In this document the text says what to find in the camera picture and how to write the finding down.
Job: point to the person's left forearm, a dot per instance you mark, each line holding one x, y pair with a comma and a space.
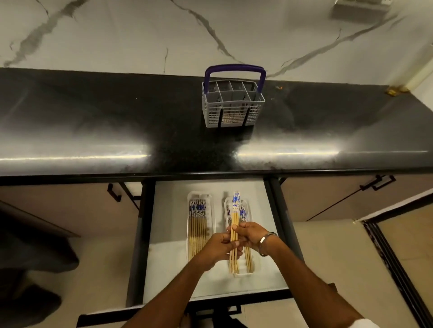
172, 294

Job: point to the row of blue-patterned chopsticks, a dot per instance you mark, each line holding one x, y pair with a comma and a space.
197, 226

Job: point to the person's left hand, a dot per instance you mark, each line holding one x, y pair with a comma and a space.
214, 250

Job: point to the loose wooden chopsticks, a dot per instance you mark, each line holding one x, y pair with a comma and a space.
248, 260

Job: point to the person's right hand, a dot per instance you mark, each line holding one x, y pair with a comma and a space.
252, 235

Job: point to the person's right fingers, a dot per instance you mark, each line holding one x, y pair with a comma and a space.
238, 229

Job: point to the white drawer liner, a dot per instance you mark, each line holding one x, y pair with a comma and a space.
169, 253

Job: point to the small yellow scrap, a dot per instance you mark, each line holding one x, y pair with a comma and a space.
394, 90

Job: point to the person's left fingers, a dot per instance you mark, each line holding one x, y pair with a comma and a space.
236, 248

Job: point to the person's right forearm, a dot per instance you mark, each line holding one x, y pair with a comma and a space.
311, 287

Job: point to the clear plastic chopstick tray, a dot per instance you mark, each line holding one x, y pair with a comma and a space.
199, 216
254, 267

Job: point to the beige cabinet door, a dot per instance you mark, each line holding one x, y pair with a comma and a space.
331, 199
67, 209

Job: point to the bundle of wooden chopsticks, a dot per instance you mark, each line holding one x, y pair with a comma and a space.
234, 216

